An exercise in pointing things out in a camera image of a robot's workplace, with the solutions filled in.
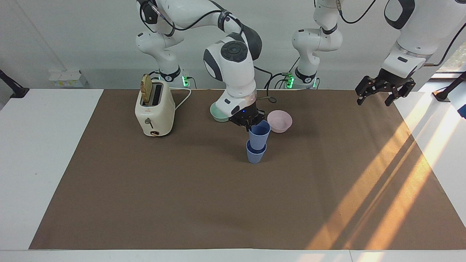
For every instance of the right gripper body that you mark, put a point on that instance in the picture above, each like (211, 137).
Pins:
(244, 114)

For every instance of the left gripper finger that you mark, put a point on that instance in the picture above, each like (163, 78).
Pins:
(402, 89)
(367, 87)

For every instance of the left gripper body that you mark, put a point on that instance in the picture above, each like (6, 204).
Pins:
(389, 80)

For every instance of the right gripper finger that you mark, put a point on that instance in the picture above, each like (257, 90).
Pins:
(249, 127)
(261, 117)

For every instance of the blue plastic cup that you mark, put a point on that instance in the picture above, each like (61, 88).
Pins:
(259, 136)
(256, 155)

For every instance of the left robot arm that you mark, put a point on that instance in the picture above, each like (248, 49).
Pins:
(411, 32)

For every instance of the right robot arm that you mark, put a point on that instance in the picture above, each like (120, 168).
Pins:
(233, 76)

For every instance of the pink plastic bowl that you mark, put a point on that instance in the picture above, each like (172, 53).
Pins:
(279, 123)

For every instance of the green plastic bowl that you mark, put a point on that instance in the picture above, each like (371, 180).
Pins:
(217, 113)

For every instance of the black stand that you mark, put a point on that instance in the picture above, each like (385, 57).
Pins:
(449, 89)
(12, 88)

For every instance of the cream toaster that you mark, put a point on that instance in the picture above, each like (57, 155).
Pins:
(156, 112)

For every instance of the toast slice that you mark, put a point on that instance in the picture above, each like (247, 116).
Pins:
(146, 89)

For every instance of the tissue box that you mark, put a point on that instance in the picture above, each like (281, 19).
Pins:
(67, 78)

